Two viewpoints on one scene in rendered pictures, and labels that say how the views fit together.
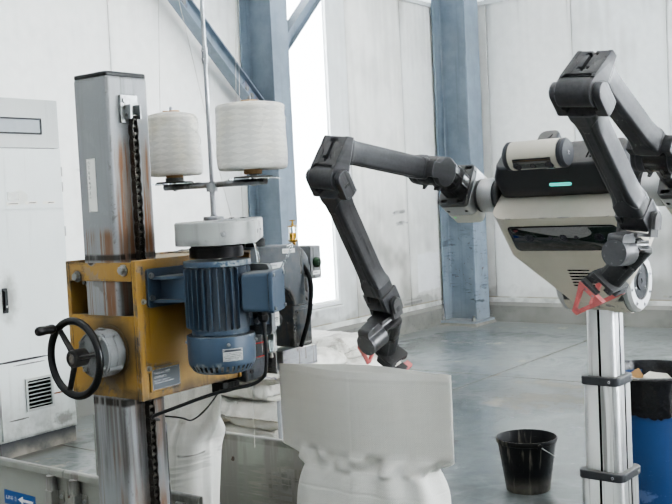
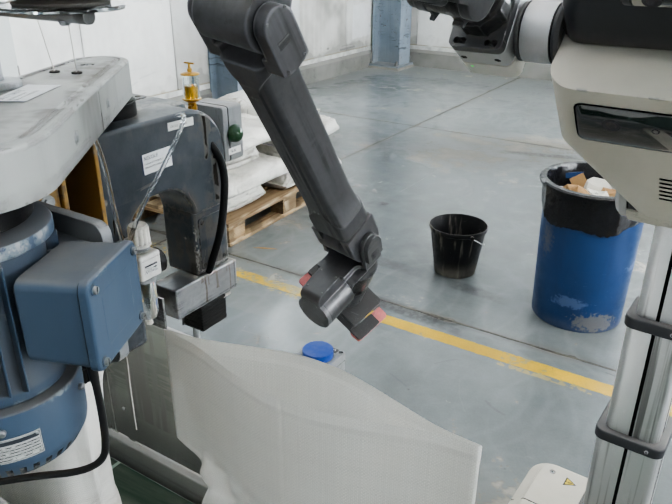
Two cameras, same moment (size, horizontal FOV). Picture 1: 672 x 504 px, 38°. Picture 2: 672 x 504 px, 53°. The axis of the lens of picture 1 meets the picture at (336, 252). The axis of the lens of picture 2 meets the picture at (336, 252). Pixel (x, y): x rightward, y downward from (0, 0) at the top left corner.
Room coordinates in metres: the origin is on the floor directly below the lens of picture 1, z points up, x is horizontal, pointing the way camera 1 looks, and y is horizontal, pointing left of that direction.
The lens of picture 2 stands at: (1.57, -0.03, 1.57)
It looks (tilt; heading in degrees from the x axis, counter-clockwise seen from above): 25 degrees down; 356
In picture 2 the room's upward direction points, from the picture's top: straight up
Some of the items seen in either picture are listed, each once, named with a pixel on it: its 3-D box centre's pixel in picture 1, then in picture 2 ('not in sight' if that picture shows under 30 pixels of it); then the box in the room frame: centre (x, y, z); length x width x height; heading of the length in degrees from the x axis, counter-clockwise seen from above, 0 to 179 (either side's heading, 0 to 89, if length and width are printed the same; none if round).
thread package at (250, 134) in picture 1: (251, 137); not in sight; (2.29, 0.18, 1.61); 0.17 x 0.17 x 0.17
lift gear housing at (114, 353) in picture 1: (100, 352); not in sight; (2.17, 0.54, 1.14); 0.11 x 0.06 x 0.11; 53
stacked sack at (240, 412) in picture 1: (288, 405); (231, 173); (5.42, 0.31, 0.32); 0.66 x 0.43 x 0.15; 145
